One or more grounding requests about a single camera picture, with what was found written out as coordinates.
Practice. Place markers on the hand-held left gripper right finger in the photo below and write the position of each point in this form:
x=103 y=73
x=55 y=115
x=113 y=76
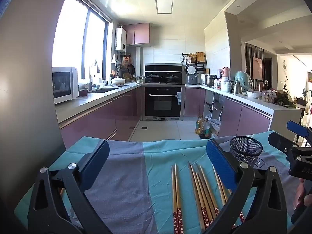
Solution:
x=220 y=165

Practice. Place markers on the dark red bowl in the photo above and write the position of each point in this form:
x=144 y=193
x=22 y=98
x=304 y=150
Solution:
x=83 y=92

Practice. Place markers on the bunch of wooden chopsticks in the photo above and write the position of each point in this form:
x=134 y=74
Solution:
x=177 y=195

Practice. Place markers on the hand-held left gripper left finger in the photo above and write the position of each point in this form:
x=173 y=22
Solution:
x=97 y=158

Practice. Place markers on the leafy green vegetables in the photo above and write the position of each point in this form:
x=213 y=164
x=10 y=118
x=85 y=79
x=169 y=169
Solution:
x=284 y=100

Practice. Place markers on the stainless steel pot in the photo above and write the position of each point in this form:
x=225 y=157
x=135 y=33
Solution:
x=210 y=80

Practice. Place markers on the white bowl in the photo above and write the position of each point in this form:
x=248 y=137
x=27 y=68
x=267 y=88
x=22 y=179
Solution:
x=253 y=94

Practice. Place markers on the yellow cooking oil bottle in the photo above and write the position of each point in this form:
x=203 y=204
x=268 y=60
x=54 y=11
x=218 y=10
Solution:
x=198 y=125

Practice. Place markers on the grey refrigerator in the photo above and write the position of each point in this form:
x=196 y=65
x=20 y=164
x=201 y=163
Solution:
x=29 y=78

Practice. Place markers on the white water heater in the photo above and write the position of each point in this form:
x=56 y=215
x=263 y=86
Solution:
x=120 y=39

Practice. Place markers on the pink kettle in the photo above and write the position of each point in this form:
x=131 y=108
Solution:
x=225 y=72

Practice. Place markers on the dark slatted screen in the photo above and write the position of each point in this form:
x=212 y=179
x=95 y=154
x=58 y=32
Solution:
x=248 y=53

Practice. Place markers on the black lidded pan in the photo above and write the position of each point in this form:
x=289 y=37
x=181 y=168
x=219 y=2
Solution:
x=153 y=78
x=173 y=78

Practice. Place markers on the small metal kettle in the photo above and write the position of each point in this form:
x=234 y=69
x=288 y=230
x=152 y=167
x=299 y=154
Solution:
x=140 y=80

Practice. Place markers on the black mesh utensil holder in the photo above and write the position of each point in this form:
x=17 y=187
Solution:
x=246 y=151

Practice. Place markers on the clear plastic container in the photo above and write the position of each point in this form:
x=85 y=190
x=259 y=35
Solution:
x=268 y=97

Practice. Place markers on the teal and grey tablecloth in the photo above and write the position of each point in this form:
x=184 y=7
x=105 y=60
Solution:
x=121 y=175

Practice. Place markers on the grey rice cooker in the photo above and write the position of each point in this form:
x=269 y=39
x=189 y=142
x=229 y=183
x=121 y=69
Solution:
x=191 y=74

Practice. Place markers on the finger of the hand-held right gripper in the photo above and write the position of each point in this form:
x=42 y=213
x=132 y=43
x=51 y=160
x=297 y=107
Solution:
x=293 y=126
x=280 y=143

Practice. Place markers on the pink wall picture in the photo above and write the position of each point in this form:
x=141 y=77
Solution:
x=258 y=68

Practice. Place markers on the hanging black frying pan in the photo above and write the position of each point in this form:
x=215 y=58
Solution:
x=131 y=69

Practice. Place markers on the dark cooking oil bottle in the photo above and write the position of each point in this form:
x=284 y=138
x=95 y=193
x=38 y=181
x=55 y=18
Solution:
x=205 y=129

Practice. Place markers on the kitchen window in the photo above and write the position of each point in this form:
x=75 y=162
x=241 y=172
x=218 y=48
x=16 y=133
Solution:
x=73 y=41

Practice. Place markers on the pink kitchen base cabinets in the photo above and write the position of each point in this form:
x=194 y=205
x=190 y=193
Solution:
x=243 y=119
x=97 y=119

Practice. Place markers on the clear plastic bag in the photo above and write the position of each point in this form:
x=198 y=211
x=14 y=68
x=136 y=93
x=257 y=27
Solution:
x=215 y=126

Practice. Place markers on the wooden cutting board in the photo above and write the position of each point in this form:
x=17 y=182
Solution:
x=200 y=57

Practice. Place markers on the pink wall cabinet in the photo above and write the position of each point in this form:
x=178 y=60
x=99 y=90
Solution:
x=137 y=34

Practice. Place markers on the white microwave oven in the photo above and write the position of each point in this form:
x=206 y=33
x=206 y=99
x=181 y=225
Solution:
x=63 y=85

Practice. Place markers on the person's right hand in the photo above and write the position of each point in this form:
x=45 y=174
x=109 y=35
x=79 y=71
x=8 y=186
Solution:
x=301 y=195

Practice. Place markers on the white casserole pot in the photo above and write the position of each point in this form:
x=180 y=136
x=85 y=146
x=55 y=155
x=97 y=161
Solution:
x=118 y=81

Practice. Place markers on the black built-in oven stove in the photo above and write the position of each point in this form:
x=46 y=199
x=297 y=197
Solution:
x=162 y=102

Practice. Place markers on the wall clock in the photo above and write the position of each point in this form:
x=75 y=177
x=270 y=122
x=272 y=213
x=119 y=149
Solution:
x=285 y=66

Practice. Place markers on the black wall rack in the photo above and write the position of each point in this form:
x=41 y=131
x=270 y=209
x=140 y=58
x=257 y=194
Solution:
x=201 y=67

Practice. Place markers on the ceiling light panel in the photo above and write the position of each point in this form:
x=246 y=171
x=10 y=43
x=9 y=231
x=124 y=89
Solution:
x=164 y=5

